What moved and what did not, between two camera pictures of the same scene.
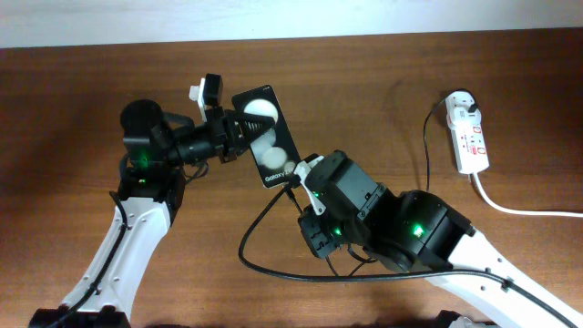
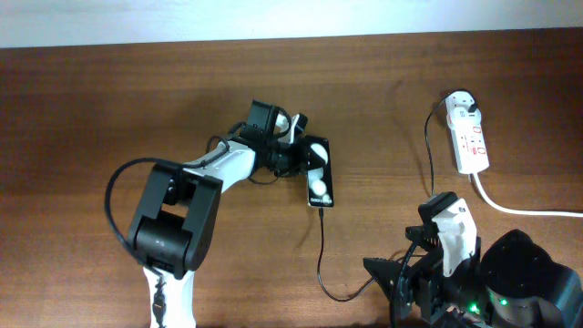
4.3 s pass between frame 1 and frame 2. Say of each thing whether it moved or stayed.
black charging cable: moved
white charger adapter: stayed
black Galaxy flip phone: moved
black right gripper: moved
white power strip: stayed
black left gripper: moved
